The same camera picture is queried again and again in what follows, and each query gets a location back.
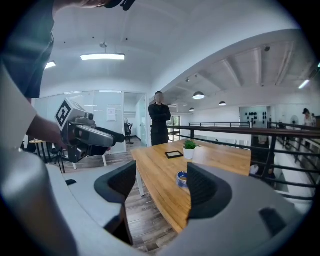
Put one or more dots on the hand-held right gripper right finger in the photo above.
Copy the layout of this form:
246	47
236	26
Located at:
210	195

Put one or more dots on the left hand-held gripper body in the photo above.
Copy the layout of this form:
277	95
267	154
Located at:
72	117

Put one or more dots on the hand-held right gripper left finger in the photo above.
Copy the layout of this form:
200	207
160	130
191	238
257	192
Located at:
117	182

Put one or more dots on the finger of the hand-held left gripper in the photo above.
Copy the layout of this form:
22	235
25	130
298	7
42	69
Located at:
97	136
98	150

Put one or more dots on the blue roll of tape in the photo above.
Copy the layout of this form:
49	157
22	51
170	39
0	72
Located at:
181	178

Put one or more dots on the person's left forearm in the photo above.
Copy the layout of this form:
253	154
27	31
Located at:
46	130

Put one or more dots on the white table leg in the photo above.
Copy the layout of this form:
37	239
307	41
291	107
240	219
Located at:
140	183

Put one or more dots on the white paper notice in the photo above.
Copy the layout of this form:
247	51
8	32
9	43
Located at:
111	114

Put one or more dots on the black standing fan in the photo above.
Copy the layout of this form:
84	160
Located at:
129	130

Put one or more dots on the small round side table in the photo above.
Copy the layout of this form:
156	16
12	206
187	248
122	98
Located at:
37	141

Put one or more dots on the green plant in white pot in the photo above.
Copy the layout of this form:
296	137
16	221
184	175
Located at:
189	150

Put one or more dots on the long rectangular ceiling light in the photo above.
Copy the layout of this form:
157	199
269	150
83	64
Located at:
50	65
102	56

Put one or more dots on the person's dark shirt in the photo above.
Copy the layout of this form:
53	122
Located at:
27	45

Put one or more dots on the black metal railing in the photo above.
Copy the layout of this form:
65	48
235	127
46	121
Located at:
272	132

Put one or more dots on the large dome pendant lamp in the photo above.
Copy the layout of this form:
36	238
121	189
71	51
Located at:
198	95

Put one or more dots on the narrow ceiling strip light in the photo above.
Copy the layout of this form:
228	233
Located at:
304	84

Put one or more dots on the black picture frame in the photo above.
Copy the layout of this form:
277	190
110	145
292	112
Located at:
174	154

